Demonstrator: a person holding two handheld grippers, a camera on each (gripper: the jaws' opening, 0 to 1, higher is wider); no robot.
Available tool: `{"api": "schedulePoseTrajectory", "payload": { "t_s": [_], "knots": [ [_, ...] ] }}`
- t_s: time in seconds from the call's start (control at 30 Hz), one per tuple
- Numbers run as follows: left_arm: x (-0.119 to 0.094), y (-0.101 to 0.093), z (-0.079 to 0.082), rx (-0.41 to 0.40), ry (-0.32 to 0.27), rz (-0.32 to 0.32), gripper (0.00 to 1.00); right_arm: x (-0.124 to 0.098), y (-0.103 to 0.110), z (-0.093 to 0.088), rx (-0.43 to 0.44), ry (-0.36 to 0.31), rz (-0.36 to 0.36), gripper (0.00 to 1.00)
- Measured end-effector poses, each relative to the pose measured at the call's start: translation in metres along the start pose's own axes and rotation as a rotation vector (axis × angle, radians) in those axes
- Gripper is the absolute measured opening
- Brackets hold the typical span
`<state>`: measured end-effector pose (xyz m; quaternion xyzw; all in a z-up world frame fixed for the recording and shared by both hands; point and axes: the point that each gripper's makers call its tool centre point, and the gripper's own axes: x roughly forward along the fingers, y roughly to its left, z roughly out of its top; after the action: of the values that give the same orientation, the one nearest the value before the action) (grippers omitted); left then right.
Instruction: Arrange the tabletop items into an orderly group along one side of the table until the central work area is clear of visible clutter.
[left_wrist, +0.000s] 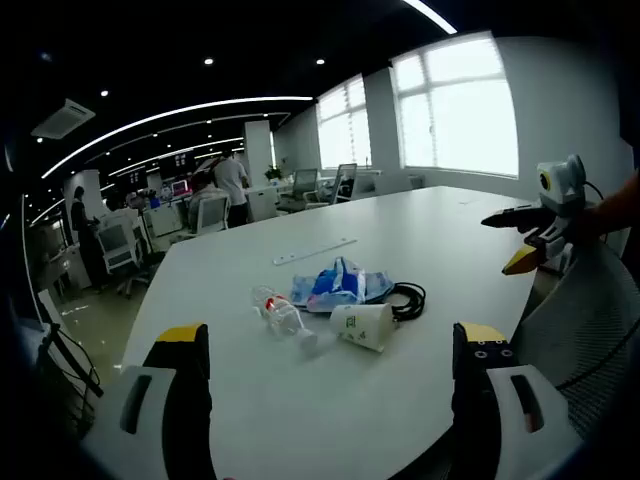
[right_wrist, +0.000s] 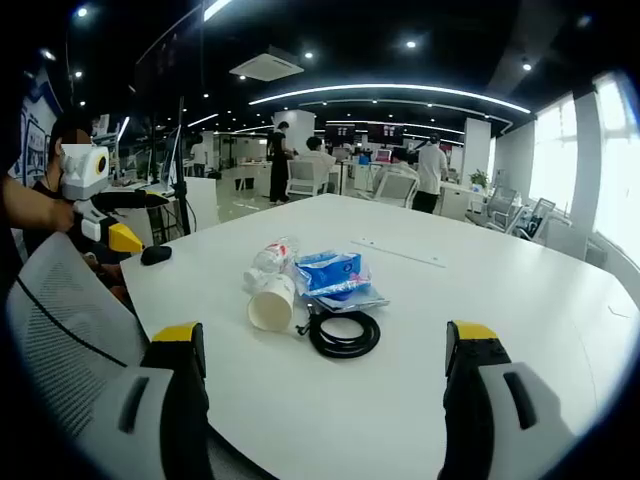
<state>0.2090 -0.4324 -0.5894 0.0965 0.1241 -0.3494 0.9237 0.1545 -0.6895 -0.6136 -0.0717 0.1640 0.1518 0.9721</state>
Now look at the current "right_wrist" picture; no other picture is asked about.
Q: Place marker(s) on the silver wet wipes pack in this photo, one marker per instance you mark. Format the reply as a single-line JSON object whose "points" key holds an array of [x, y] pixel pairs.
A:
{"points": [[360, 300]]}

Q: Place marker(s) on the person's left hand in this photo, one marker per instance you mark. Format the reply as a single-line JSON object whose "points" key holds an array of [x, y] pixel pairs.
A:
{"points": [[59, 215]]}

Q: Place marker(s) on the white cabinet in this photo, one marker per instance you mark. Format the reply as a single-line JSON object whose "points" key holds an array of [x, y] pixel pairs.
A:
{"points": [[202, 200]]}

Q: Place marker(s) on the hanging display screen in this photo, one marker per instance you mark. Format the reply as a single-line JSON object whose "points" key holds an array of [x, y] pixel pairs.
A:
{"points": [[385, 132], [340, 131]]}

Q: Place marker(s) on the white office chair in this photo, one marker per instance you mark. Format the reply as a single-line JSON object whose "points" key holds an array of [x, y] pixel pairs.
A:
{"points": [[397, 191], [305, 177]]}

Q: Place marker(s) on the blue white wall poster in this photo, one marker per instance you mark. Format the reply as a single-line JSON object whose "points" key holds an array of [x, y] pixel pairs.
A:
{"points": [[37, 115]]}

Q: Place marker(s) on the ceiling air conditioner unit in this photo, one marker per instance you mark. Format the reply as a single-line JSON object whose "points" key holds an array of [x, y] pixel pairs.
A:
{"points": [[267, 67]]}

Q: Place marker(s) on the white paper cup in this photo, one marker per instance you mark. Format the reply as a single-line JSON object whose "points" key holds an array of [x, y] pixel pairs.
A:
{"points": [[272, 305]]}

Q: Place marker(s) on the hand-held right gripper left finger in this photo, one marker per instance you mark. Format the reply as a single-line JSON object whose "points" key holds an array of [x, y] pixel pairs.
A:
{"points": [[180, 415]]}

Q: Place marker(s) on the black tripod stand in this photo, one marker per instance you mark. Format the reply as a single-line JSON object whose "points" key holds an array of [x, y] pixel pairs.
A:
{"points": [[186, 200]]}

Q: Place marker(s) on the potted green plant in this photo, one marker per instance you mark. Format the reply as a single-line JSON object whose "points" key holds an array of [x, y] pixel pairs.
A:
{"points": [[480, 177]]}

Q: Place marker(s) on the clear plastic water bottle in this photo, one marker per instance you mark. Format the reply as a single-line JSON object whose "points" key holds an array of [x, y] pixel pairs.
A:
{"points": [[272, 257]]}

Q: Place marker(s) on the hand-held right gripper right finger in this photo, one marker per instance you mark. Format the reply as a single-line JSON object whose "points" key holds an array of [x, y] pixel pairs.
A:
{"points": [[470, 415]]}

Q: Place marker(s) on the grey mesh office chair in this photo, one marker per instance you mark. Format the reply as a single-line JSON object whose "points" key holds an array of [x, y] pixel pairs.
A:
{"points": [[65, 320]]}

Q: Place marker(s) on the blue tissue pack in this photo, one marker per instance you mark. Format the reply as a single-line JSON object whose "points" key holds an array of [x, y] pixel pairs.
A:
{"points": [[330, 272]]}

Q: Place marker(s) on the white table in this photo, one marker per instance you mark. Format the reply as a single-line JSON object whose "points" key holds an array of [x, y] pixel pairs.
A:
{"points": [[450, 280]]}

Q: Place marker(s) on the black computer mouse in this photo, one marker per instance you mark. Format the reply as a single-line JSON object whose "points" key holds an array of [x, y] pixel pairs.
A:
{"points": [[156, 255]]}

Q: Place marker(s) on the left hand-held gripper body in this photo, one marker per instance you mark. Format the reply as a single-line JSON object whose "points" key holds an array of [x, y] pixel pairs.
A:
{"points": [[82, 175]]}

